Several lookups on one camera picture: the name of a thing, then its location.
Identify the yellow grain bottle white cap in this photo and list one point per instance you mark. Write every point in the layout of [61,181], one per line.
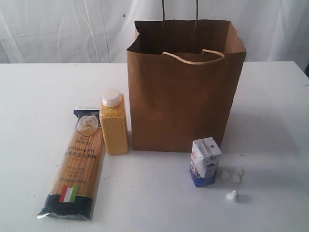
[113,122]

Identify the small milk carton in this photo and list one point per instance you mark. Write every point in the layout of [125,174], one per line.
[204,161]

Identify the spaghetti packet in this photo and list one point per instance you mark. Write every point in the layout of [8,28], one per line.
[75,187]

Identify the brown paper bag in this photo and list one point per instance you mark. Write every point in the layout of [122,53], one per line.
[182,79]

